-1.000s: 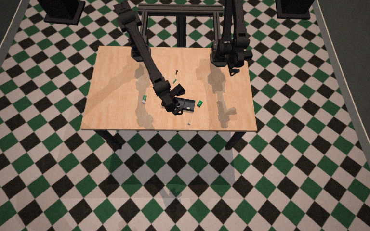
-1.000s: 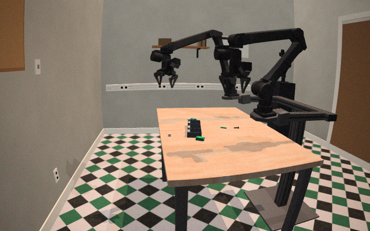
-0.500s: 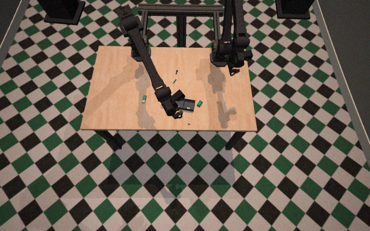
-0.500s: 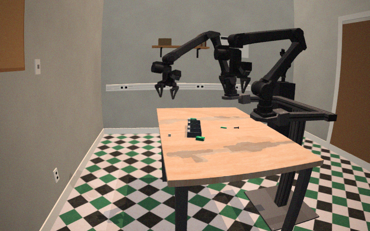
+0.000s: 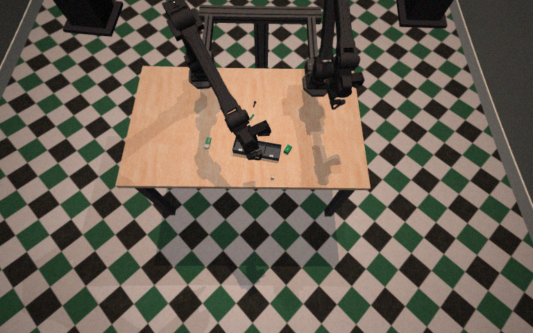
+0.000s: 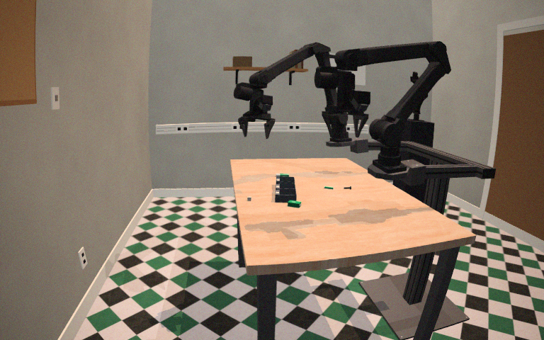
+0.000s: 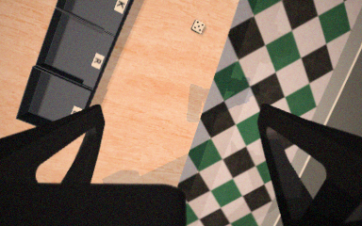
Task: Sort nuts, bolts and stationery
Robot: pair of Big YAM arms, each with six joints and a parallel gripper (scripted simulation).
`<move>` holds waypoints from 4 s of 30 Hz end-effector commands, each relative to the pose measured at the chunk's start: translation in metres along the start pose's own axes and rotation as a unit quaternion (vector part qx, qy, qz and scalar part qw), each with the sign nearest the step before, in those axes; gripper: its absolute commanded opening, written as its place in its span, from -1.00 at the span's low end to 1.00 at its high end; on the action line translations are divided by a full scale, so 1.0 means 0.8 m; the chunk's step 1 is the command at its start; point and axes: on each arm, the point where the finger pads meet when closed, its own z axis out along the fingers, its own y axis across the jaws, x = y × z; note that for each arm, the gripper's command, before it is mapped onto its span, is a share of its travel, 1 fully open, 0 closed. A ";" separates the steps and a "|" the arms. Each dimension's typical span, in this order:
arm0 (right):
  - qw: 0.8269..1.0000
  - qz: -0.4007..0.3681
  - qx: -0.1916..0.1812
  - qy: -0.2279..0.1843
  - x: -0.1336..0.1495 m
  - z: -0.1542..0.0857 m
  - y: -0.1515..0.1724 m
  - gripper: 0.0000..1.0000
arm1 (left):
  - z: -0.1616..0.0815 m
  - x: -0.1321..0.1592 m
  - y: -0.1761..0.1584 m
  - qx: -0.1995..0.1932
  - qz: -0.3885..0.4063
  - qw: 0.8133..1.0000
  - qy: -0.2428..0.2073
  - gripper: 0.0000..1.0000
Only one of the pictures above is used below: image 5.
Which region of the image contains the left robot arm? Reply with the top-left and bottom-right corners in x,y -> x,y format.
306,0 -> 364,98

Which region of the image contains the dark grey rack of bins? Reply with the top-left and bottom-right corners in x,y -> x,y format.
232,137 -> 281,161

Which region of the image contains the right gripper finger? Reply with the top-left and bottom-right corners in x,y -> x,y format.
249,150 -> 262,160

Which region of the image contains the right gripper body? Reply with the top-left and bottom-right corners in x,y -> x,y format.
244,150 -> 257,160

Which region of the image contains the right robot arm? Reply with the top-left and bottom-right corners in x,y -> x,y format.
162,0 -> 271,153

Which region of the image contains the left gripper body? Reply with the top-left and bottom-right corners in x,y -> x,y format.
326,78 -> 341,105

